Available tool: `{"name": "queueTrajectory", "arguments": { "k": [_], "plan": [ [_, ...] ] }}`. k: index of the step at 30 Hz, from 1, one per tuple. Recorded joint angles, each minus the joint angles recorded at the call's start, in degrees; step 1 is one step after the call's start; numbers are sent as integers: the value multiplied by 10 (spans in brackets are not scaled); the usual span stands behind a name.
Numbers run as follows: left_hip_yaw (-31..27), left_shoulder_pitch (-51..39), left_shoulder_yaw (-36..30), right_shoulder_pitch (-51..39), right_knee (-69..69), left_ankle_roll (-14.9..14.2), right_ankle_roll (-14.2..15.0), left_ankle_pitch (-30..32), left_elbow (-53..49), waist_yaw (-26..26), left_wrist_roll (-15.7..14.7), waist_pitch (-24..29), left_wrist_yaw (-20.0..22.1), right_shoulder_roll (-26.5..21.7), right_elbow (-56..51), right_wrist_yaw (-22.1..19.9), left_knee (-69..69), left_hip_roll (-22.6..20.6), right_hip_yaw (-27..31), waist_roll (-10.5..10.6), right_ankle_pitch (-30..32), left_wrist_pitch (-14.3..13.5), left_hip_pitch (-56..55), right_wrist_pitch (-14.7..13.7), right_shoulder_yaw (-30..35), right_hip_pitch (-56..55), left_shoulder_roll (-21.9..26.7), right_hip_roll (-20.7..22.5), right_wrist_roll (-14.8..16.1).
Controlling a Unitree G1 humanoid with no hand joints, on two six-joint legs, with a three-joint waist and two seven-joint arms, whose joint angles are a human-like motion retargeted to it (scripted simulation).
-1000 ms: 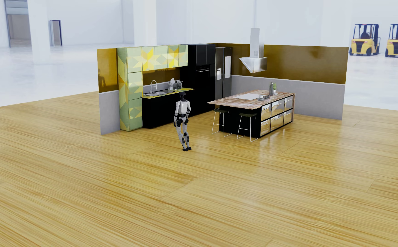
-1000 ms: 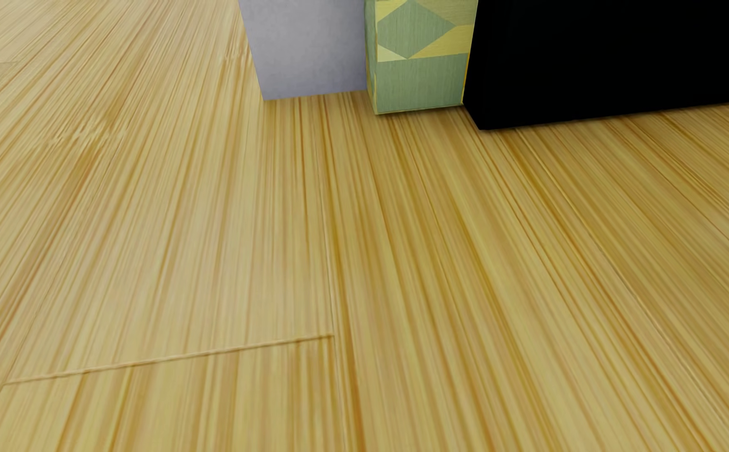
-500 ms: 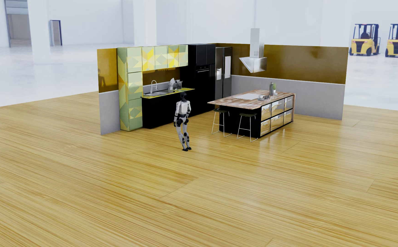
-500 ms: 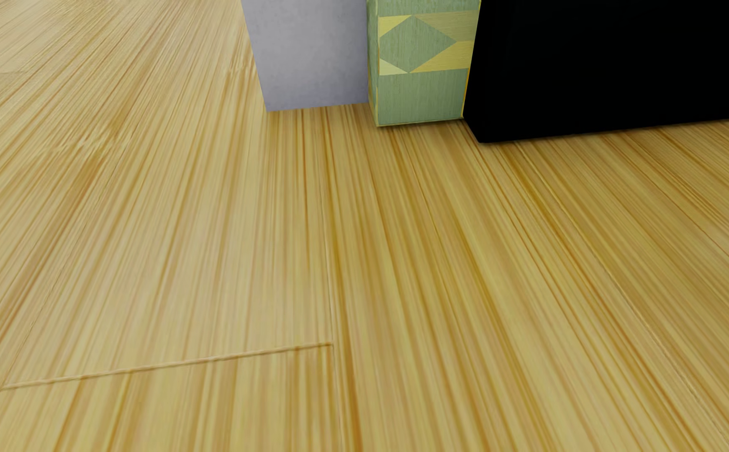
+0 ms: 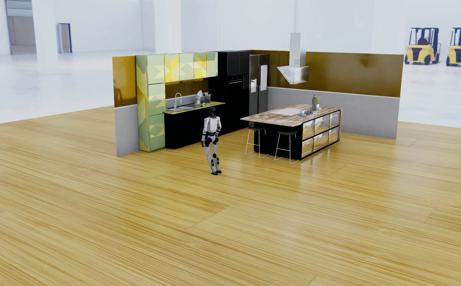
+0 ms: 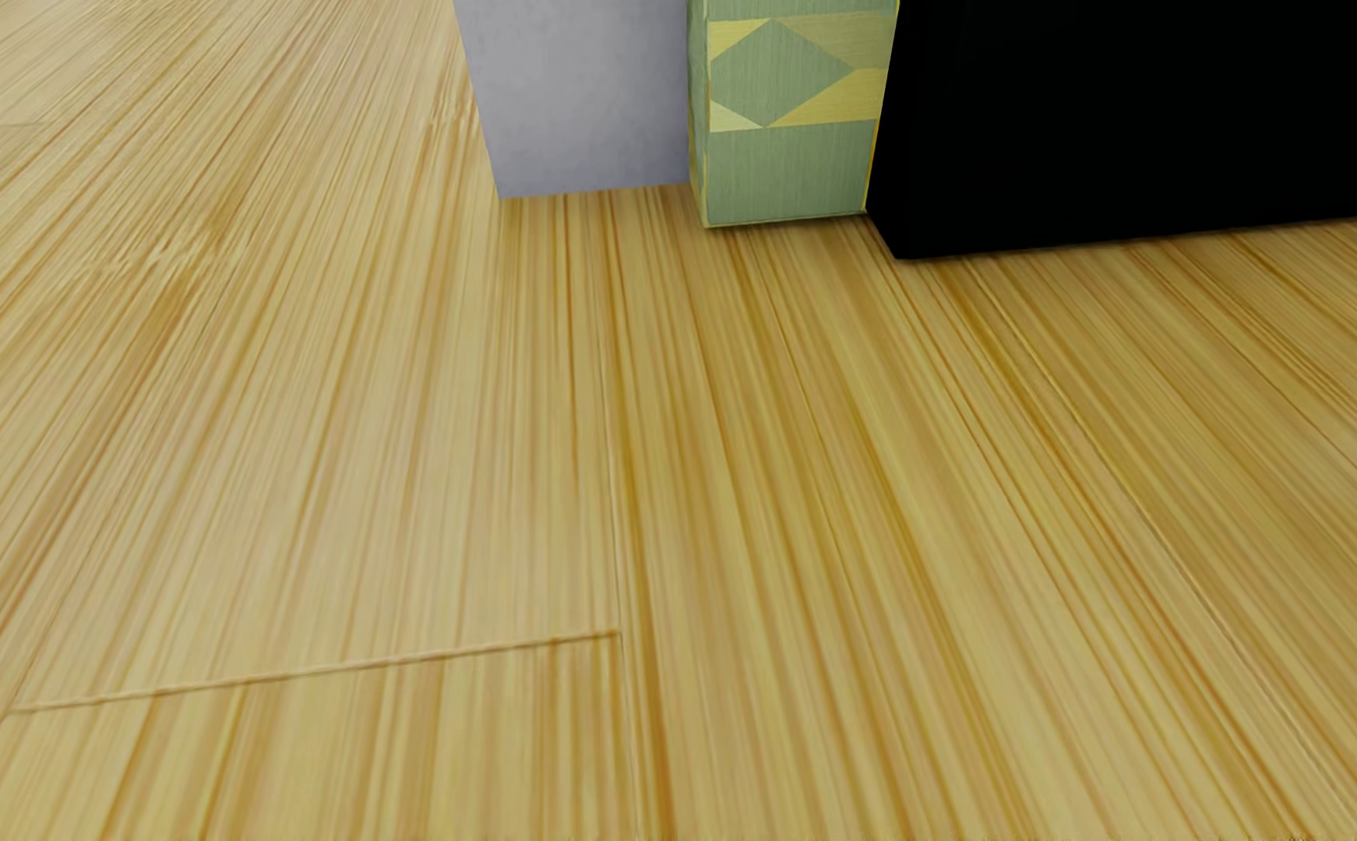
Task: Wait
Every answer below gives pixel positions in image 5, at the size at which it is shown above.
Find white humanoid robot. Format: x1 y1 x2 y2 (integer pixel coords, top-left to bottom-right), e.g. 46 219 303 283
201 106 223 176

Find black seat bar stool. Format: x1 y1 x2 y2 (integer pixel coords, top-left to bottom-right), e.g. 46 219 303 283
245 125 269 159
274 131 299 165

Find black base counter cabinet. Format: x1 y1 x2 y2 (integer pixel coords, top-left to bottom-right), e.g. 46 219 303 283
164 102 226 149

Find countertop utensil cluster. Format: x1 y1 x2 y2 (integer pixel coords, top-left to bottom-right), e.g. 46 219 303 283
194 90 212 106

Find black tall oven cabinet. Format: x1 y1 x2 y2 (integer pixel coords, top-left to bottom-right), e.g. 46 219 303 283
209 50 250 134

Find white cooktop panel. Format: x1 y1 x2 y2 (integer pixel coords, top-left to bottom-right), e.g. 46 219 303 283
269 108 304 117

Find grey double door refrigerator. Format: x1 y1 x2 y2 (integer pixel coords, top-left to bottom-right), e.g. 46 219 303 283
249 54 270 117

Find wooden top kitchen island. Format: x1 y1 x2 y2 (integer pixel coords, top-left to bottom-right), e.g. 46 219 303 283
240 104 342 160

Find green patterned tall cabinet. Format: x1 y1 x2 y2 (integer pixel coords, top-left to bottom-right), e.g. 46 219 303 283
135 54 166 153

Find steel range hood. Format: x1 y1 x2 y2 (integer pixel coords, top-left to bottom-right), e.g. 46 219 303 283
277 33 310 85

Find grey leaning door panel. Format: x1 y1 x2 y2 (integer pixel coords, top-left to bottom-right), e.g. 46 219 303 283
57 23 73 54

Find green yellow patterned wall cabinets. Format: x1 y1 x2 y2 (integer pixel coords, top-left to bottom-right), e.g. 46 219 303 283
164 52 218 83

